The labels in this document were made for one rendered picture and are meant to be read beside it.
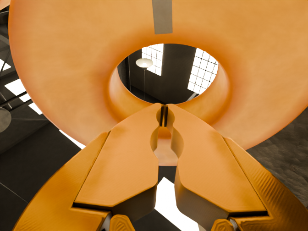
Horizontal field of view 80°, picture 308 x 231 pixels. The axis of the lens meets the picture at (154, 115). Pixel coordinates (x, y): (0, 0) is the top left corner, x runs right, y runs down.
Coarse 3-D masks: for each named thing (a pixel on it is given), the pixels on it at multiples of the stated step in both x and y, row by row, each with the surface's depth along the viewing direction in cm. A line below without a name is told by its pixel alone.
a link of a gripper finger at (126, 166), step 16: (144, 112) 11; (160, 112) 12; (112, 128) 10; (128, 128) 10; (144, 128) 10; (112, 144) 8; (128, 144) 8; (144, 144) 8; (96, 160) 8; (112, 160) 8; (128, 160) 8; (144, 160) 8; (96, 176) 7; (112, 176) 7; (128, 176) 7; (144, 176) 7; (80, 192) 6; (96, 192) 6; (112, 192) 6; (128, 192) 6; (144, 192) 6; (96, 208) 6; (112, 208) 6; (128, 208) 6; (144, 208) 7
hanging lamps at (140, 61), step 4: (140, 60) 665; (144, 60) 670; (148, 60) 667; (152, 60) 660; (140, 64) 663; (144, 64) 651; (148, 64) 665; (152, 64) 648; (144, 68) 644; (144, 72) 679; (144, 76) 691; (144, 80) 705; (144, 84) 720; (144, 88) 735; (8, 188) 434; (24, 200) 494
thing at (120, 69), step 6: (0, 30) 913; (0, 36) 902; (6, 36) 875; (6, 42) 900; (126, 60) 475; (120, 66) 456; (126, 66) 489; (120, 72) 470; (126, 72) 504; (120, 78) 486; (126, 78) 520; (126, 84) 535
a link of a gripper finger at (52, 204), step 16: (96, 144) 8; (80, 160) 8; (64, 176) 7; (80, 176) 7; (48, 192) 6; (64, 192) 6; (32, 208) 6; (48, 208) 6; (64, 208) 6; (80, 208) 6; (16, 224) 5; (32, 224) 5; (48, 224) 5; (64, 224) 5; (80, 224) 5; (96, 224) 5
